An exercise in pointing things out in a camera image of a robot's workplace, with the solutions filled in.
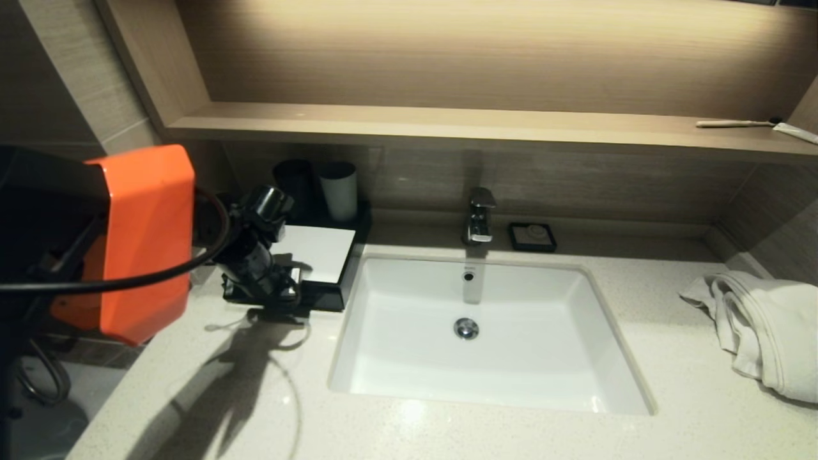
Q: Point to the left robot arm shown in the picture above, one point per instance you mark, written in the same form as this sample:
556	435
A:
140	243

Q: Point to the wooden wall shelf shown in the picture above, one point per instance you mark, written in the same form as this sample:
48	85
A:
447	128

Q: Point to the black soap dish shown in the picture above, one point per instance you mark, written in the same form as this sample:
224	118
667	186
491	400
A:
516	243

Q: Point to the beige toothbrush with black head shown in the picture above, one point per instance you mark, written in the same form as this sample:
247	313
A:
728	123

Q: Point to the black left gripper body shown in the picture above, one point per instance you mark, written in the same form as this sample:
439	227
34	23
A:
275	284

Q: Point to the chrome faucet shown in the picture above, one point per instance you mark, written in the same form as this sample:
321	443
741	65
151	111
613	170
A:
479	217

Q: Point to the black box drawer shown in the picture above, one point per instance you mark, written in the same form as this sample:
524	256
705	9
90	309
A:
326	299

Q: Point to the white towel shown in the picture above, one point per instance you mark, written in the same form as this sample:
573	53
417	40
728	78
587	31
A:
767	332

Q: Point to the white bathtub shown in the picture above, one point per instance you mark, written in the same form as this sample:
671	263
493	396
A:
38	428

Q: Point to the grey white cup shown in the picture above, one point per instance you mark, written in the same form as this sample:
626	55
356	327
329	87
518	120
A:
339	191

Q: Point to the white sink basin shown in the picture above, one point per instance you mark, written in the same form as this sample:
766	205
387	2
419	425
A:
511	364

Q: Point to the white toothpaste tube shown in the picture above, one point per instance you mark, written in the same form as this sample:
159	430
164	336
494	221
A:
795	132

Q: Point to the chrome sink drain stopper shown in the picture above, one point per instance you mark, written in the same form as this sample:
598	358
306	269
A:
466	328

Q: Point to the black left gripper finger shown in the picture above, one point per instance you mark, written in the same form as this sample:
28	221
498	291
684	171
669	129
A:
265	314
294	314

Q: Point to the small round soap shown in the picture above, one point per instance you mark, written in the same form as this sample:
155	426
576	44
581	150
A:
534	232

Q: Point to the black box with white lid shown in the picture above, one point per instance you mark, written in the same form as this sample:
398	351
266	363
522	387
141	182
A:
326	249

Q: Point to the black cup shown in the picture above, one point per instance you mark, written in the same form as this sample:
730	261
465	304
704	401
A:
297	185

